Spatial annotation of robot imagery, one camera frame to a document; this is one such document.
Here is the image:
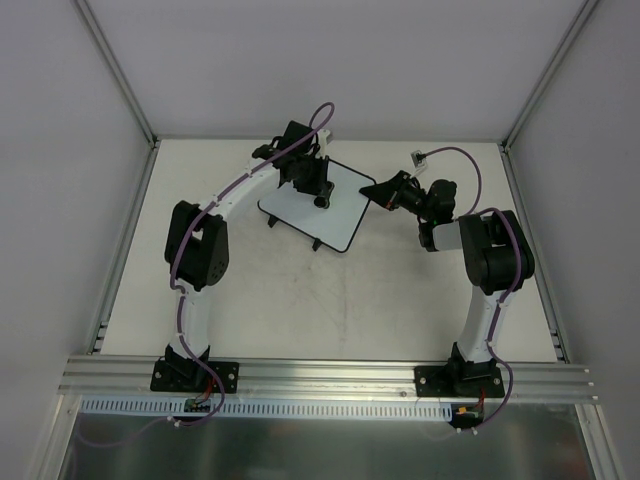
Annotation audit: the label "right aluminium frame post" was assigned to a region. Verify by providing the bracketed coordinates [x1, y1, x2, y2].
[501, 0, 601, 151]

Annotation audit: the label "white whiteboard black frame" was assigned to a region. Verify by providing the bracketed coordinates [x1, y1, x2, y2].
[257, 160, 376, 253]

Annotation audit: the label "purple cable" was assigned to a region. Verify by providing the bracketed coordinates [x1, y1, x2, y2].
[417, 146, 515, 436]
[77, 102, 336, 449]

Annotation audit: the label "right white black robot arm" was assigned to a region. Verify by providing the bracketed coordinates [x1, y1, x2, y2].
[360, 171, 535, 398]

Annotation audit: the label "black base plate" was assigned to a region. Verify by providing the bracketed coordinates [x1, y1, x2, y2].
[150, 358, 240, 394]
[413, 365, 505, 399]

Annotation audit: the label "white slotted cable duct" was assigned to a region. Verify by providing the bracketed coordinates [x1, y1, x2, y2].
[79, 395, 453, 423]

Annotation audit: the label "left aluminium frame post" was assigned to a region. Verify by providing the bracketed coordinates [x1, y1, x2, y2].
[72, 0, 157, 148]

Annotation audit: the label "black felt whiteboard eraser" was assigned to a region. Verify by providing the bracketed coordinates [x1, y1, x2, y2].
[314, 196, 330, 209]

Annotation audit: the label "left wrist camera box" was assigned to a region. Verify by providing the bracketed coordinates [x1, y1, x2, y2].
[317, 129, 333, 158]

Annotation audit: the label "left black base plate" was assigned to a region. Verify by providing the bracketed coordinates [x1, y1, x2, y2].
[150, 358, 240, 394]

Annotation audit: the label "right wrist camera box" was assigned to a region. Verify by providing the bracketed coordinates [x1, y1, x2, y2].
[410, 150, 426, 169]

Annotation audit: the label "aluminium mounting rail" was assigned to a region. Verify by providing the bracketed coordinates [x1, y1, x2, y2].
[57, 355, 601, 404]

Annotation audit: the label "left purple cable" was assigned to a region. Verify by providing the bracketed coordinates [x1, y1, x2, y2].
[77, 102, 336, 449]

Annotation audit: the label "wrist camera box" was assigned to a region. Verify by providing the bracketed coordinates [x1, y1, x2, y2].
[410, 150, 426, 169]
[317, 129, 333, 158]

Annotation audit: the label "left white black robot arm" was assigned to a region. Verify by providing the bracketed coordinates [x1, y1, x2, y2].
[164, 121, 334, 390]

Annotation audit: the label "aluminium frame post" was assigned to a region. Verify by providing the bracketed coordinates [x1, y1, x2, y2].
[72, 0, 157, 148]
[501, 0, 601, 151]

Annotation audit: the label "metal easel stand black feet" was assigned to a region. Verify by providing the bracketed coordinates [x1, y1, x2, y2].
[267, 214, 323, 252]

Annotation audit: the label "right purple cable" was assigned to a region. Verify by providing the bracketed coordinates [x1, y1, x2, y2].
[417, 146, 515, 436]

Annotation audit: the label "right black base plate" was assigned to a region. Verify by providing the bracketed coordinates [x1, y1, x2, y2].
[413, 365, 505, 399]

